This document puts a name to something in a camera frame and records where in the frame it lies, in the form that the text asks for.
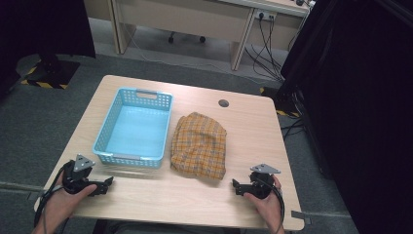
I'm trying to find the person's right hand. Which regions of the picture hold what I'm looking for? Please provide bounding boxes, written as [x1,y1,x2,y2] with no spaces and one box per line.
[243,175,284,229]

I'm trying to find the light blue plastic basket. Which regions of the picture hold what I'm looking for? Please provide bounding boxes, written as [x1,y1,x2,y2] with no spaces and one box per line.
[92,86,174,170]

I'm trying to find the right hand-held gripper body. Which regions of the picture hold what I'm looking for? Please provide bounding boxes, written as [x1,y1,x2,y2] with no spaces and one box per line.
[247,163,282,200]

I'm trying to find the small black curtain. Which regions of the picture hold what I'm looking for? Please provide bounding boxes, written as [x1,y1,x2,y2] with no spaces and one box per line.
[0,0,96,98]

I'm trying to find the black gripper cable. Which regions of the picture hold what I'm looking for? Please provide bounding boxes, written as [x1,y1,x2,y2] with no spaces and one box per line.
[257,175,286,232]
[33,164,71,234]

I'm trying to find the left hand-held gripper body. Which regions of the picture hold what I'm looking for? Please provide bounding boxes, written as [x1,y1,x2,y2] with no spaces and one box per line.
[61,154,98,196]

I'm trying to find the white power socket strip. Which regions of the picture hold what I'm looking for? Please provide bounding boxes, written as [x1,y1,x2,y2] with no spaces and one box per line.
[253,9,278,21]

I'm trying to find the grey tape strip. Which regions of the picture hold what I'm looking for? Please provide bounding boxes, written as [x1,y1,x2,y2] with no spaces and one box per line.
[290,210,312,226]

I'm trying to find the black floor cables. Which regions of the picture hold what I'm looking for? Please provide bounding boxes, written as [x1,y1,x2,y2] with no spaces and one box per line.
[280,117,306,140]

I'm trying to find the orange plaid cloth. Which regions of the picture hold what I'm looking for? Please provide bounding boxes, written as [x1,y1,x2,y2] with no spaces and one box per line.
[169,111,228,181]

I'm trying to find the bundle of black cables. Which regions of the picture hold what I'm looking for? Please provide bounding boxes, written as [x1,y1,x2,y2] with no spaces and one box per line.
[244,15,287,83]

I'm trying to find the person's dark lap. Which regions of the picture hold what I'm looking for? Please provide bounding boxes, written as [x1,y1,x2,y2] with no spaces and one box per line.
[92,218,242,234]

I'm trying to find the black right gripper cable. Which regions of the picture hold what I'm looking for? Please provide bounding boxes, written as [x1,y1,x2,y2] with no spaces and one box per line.
[257,175,286,232]

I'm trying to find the person's left hand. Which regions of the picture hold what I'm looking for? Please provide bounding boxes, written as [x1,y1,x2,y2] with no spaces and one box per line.
[41,183,98,227]

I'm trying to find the large black curtain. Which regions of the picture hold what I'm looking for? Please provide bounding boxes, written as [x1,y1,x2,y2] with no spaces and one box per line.
[280,0,413,234]

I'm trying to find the black stand base striped tape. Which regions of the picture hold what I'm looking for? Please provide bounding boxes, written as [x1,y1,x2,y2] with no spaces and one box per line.
[19,53,81,90]

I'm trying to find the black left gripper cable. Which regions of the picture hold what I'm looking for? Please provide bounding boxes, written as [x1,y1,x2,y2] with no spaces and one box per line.
[33,164,71,234]

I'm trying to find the beige office desk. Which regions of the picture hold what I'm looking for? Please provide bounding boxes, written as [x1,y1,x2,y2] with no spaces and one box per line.
[83,0,310,71]

